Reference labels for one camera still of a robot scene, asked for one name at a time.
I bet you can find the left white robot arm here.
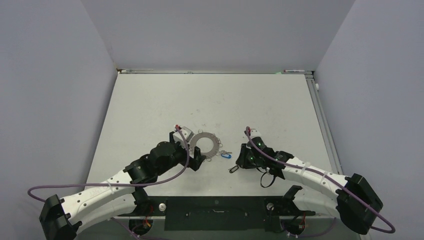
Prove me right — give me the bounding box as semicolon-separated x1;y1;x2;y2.
39;126;206;240

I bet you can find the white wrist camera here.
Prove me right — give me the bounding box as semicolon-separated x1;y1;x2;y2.
172;126;195;145
244;127;262;139

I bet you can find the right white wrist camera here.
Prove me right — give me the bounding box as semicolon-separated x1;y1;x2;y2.
244;127;262;139

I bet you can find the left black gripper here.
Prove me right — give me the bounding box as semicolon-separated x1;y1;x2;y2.
156;132;205;176

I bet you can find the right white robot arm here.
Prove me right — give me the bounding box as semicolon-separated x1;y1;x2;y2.
236;136;384;235

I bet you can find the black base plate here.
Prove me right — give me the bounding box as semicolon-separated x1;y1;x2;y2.
128;196;316;232

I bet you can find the key with blue tag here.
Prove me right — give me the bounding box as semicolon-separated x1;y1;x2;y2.
220;150;232;159

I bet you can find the aluminium frame rail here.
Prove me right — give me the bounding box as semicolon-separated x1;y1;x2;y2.
304;71;343;174

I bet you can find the marker pen on rail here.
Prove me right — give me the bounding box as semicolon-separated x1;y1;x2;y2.
283;69;307;74

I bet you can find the key with black tag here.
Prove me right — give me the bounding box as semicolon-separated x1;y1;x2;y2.
228;165;240;174

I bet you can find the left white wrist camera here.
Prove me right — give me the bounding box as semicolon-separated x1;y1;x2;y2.
172;126;195;145

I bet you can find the metal keyring disc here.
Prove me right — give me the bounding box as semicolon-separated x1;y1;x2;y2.
189;129;223;162

